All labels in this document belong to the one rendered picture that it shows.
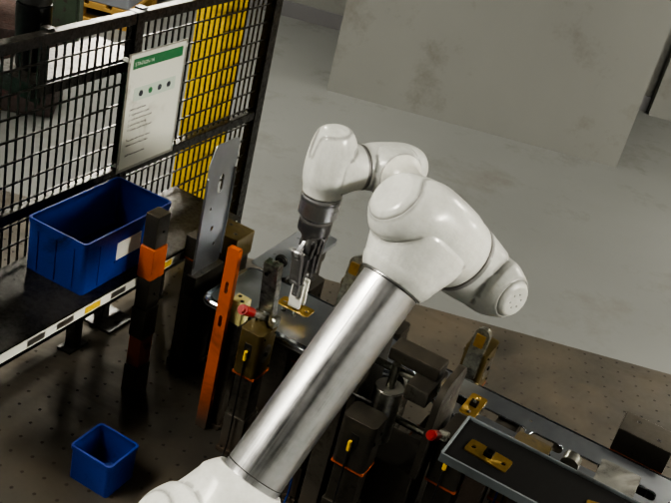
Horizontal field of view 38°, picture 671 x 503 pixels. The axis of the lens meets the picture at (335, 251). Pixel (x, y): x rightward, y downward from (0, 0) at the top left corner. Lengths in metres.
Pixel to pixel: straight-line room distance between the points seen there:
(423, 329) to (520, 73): 3.73
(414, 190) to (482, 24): 4.94
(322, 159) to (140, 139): 0.60
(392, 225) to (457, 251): 0.12
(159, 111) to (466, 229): 1.17
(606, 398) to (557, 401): 0.17
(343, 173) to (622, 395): 1.27
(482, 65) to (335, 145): 4.46
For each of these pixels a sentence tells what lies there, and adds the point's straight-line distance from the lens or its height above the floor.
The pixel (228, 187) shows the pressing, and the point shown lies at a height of 1.21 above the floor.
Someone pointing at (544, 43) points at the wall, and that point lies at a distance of 6.44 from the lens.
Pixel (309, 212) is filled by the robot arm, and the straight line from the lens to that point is 2.13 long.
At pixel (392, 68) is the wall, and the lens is 6.52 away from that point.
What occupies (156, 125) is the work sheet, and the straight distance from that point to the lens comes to 2.53.
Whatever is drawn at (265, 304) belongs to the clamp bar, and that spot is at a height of 1.10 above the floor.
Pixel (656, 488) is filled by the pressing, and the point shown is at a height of 1.00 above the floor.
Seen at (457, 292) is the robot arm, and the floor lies 1.47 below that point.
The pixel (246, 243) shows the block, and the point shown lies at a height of 1.04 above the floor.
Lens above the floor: 2.26
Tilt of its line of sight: 29 degrees down
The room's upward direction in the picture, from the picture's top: 14 degrees clockwise
